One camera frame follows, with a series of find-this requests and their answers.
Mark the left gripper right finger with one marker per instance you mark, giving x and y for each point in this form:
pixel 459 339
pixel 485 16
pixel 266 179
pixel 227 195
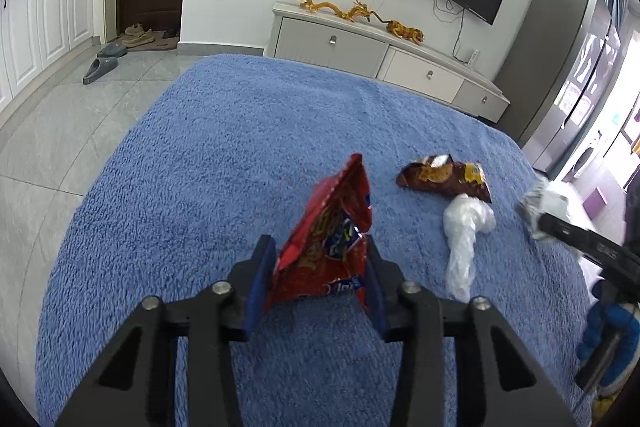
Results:
pixel 497 382

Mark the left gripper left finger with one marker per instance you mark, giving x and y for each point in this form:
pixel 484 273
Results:
pixel 133 380

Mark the white printed wrapper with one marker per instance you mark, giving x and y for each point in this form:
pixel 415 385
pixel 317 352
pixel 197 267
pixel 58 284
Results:
pixel 545 197

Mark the clear white plastic bag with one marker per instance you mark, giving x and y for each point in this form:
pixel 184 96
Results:
pixel 463 219

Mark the dark brown snack bag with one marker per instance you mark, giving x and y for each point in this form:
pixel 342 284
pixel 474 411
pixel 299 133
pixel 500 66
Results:
pixel 442 175

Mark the red snack bag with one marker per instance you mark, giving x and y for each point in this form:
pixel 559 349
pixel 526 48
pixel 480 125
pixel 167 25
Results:
pixel 327 251

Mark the right blue gloved hand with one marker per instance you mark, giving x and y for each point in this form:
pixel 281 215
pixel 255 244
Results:
pixel 625 318

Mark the purple square stool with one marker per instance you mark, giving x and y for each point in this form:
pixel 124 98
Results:
pixel 595 203

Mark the front load washing machine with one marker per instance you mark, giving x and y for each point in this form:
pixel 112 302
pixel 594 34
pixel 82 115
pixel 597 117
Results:
pixel 583 162

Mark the blue fluffy blanket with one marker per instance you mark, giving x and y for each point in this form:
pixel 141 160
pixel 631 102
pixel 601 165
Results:
pixel 231 151

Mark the grey double door refrigerator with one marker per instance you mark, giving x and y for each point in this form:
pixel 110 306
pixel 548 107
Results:
pixel 556 73

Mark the grey slipper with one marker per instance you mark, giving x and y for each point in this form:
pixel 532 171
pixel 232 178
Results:
pixel 99 67
pixel 113 50

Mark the golden tiger figurine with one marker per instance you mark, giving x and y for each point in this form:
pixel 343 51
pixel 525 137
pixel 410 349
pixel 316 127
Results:
pixel 402 31

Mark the beige shoes by door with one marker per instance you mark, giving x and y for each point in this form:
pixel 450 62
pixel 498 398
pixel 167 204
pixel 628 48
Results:
pixel 137 38

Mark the white low tv cabinet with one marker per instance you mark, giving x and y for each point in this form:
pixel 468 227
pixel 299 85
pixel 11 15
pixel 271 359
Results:
pixel 361 49

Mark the golden dragon figurine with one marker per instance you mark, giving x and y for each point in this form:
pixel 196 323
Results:
pixel 358 9

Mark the white wall cabinets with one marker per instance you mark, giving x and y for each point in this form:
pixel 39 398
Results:
pixel 40 16

